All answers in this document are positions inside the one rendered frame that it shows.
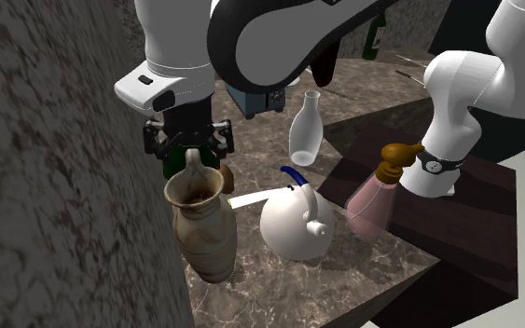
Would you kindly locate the clear glass bottle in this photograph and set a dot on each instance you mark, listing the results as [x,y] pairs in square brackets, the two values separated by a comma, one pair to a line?
[306,131]

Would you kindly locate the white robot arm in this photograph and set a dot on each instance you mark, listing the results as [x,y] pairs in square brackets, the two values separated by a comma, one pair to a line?
[266,41]

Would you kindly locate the dark maroon robot stand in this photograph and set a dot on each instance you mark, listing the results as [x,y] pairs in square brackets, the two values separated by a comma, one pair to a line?
[462,227]

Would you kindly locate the dark green bottle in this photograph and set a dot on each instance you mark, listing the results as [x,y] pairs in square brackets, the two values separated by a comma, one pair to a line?
[171,169]

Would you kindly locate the green glass bottle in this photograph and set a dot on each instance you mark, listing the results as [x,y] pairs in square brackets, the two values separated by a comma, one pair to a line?
[373,45]

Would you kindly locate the blue toaster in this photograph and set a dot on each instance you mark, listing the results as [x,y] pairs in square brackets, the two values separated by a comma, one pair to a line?
[255,102]

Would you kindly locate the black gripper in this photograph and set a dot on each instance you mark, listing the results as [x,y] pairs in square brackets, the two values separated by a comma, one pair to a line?
[188,122]

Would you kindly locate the beige ceramic jug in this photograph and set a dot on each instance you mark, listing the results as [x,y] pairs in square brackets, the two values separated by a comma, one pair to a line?
[205,231]

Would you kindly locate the brown rounded object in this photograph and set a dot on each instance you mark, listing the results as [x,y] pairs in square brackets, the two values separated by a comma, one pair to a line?
[227,179]

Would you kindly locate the dark red vase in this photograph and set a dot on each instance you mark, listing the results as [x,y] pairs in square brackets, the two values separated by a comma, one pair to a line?
[324,68]

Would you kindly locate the pink spray bottle brown nozzle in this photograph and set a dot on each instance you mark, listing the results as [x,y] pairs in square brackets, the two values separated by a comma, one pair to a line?
[371,209]

